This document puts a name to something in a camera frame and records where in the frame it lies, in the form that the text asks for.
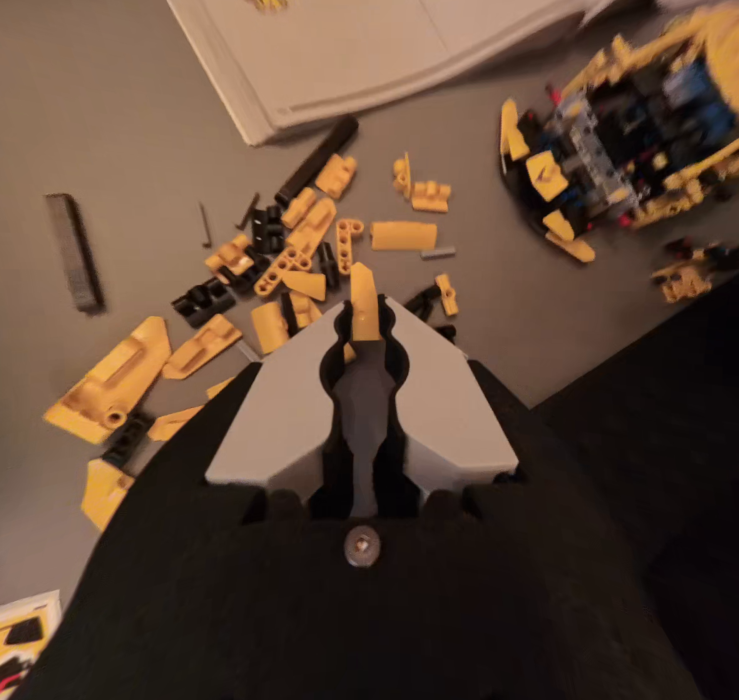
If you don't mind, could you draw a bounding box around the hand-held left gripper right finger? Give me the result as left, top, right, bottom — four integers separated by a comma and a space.
370, 297, 520, 518

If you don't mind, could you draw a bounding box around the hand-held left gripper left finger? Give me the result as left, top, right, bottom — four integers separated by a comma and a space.
205, 300, 359, 518

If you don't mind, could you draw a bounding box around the yellow toy brick car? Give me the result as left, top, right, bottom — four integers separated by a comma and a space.
499, 2, 739, 264

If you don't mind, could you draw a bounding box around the yellow wedge brick piece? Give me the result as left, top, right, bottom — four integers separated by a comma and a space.
349, 262, 382, 343

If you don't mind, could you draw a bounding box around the pile of yellow brick pieces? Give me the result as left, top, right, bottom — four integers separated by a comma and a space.
44, 152, 463, 533

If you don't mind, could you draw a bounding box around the yellow brick wing piece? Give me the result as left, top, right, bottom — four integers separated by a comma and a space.
650, 239, 739, 305

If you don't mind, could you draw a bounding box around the grey desk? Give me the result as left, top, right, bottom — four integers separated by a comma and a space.
0, 0, 739, 608

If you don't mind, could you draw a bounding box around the long black brick beam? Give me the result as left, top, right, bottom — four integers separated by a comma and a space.
275, 115, 360, 207

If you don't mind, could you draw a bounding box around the small black perforated beam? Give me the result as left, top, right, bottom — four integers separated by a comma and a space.
44, 192, 106, 314

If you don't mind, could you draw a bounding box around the open instruction booklet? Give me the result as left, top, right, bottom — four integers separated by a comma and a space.
145, 0, 739, 147

